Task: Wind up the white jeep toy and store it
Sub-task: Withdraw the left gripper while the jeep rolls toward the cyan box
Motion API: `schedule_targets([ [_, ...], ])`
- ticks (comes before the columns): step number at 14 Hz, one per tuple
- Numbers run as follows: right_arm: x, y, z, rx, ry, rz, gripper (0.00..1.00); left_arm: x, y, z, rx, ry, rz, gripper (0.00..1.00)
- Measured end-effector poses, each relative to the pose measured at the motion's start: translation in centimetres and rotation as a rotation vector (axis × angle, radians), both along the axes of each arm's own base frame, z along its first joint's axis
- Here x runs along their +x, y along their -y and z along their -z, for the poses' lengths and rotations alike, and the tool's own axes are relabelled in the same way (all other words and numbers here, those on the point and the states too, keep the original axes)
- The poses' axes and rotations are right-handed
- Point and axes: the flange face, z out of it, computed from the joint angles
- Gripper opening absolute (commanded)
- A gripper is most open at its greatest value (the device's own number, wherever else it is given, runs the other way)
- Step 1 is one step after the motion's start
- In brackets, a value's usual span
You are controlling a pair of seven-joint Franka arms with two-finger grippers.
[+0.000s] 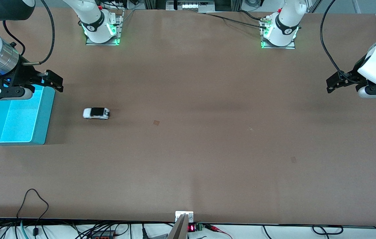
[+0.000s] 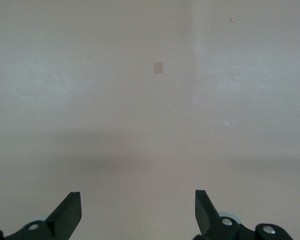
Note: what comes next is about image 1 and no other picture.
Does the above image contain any white jeep toy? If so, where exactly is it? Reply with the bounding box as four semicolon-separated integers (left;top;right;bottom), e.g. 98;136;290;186
83;107;110;120

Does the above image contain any turquoise plastic bin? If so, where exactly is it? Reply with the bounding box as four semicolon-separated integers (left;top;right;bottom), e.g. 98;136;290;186
0;85;56;146

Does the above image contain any metal box with lights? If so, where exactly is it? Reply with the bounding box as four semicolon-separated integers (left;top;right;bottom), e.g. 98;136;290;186
166;0;216;13

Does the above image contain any white mounting plate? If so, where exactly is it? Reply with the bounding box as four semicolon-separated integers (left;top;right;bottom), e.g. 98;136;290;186
175;211;194;223

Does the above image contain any red clip lead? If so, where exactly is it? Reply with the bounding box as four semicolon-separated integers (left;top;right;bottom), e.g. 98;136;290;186
204;224;234;239

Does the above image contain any grey aluminium bar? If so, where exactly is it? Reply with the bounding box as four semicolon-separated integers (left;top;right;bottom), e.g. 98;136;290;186
167;213;189;239

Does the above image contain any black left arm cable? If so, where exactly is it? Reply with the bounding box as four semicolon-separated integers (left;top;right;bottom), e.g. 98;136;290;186
320;0;358;83

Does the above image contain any black cable with brass plug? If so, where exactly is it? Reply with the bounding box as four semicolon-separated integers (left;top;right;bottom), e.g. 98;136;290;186
22;0;55;65

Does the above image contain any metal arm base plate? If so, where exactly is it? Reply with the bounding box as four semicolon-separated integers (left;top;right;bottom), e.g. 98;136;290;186
86;9;124;46
260;17;296;49

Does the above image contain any short black table cable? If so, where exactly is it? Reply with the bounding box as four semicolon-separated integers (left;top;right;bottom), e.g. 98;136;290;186
237;10;265;21

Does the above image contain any thin black looped cable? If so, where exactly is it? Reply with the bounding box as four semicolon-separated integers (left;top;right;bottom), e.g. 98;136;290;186
16;189;49;237

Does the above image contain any long black table cable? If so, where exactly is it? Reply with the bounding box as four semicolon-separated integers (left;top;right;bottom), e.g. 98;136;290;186
206;13;270;30

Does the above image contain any black coiled cable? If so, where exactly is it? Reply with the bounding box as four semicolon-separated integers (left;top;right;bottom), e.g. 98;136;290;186
312;225;344;236

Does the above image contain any teal cable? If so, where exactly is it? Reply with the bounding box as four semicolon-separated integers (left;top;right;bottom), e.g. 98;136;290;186
20;220;30;239

